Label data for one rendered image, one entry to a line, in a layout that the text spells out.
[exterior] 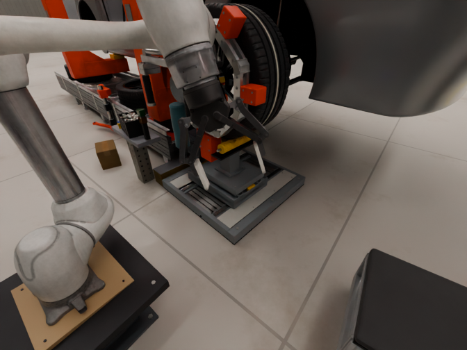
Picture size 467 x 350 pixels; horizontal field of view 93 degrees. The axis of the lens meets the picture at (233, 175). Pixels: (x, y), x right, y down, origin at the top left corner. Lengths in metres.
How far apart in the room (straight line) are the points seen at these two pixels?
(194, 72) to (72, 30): 0.28
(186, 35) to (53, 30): 0.28
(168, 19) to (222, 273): 1.15
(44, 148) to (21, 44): 0.37
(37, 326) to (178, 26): 0.97
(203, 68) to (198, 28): 0.06
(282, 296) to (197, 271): 0.46
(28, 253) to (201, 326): 0.73
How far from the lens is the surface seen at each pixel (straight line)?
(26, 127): 0.89
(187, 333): 1.20
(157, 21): 0.44
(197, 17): 0.44
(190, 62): 0.42
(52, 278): 0.92
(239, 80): 1.03
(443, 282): 1.17
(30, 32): 0.61
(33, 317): 1.09
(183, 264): 1.36
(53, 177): 0.94
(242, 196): 1.47
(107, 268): 1.09
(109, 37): 0.62
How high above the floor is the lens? 1.13
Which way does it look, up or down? 36 degrees down
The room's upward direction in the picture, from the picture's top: straight up
